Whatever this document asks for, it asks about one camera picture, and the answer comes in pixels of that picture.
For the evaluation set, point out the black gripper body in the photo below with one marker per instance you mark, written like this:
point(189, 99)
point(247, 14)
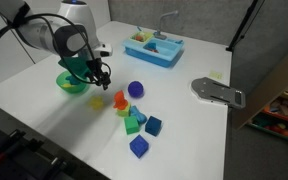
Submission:
point(97, 69)

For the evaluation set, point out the purple spiky ball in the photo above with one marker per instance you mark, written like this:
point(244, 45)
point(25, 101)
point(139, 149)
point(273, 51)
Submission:
point(135, 89)

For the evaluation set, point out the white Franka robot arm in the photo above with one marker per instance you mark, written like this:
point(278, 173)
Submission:
point(40, 33)

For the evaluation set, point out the green plastic bowl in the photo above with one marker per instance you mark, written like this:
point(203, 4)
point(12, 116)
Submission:
point(79, 88)

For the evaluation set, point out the orange toy figure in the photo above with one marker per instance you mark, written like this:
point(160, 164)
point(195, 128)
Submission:
point(119, 99)

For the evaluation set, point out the yellow spiky star toy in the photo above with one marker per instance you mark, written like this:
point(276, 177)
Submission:
point(96, 102)

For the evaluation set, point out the small blue toy piece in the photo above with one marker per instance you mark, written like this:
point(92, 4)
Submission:
point(71, 79)

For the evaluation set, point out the small yellow toy piece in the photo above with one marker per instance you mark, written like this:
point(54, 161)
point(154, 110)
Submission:
point(67, 85)

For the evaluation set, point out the yellow-green toy block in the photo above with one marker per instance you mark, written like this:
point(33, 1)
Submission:
point(124, 112)

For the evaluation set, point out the light blue toy figure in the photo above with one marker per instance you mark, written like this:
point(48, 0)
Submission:
point(138, 115)

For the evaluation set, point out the green toy cube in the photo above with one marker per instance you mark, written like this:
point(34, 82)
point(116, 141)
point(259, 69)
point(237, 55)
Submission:
point(131, 125)

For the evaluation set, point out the red orange toy food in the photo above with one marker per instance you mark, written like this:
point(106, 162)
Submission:
point(138, 37)

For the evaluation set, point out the blue toy sink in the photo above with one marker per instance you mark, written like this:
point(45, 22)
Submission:
point(157, 57)

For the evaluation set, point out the blue toy cup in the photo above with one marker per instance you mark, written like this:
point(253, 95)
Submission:
point(152, 47)

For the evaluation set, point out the yellow-green sink basket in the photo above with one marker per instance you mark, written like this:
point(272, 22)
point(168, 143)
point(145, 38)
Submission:
point(147, 35)

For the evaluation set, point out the dark blue toy cube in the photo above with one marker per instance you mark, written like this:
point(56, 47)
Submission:
point(153, 126)

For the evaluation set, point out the bright blue toy cube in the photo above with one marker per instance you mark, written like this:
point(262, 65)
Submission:
point(139, 146)

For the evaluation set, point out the grey toy faucet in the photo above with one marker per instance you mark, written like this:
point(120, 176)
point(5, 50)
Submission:
point(160, 32)

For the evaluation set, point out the grey metal mounting plate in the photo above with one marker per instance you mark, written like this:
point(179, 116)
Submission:
point(214, 90)

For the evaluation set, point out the yellow sticky note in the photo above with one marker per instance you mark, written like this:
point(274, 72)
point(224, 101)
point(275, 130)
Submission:
point(215, 74)

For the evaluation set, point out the black vertical pole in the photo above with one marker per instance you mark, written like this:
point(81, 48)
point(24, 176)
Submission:
point(242, 26)

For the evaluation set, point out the toy shelf with coloured bins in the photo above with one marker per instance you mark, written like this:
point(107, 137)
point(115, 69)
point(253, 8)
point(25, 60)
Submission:
point(280, 124)

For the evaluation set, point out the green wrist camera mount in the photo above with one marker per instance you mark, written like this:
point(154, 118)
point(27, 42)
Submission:
point(74, 63)

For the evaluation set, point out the black camera stand equipment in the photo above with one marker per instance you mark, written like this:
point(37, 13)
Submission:
point(10, 156)

